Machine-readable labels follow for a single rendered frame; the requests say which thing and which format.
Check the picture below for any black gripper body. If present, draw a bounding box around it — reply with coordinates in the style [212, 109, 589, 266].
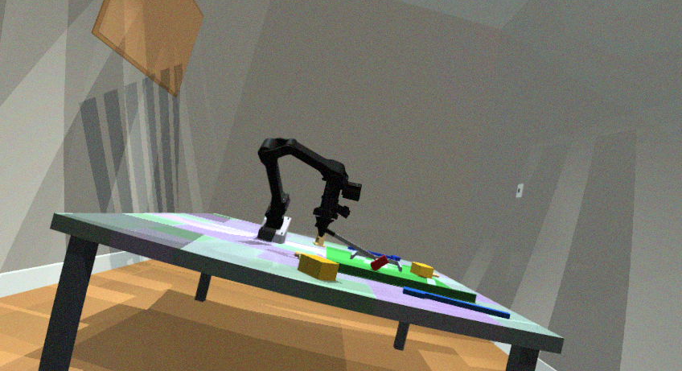
[313, 193, 339, 220]

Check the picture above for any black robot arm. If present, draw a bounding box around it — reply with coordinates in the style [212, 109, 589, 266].
[258, 138, 362, 230]

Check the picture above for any green flat mat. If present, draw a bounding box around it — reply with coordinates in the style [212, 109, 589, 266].
[327, 246, 475, 304]

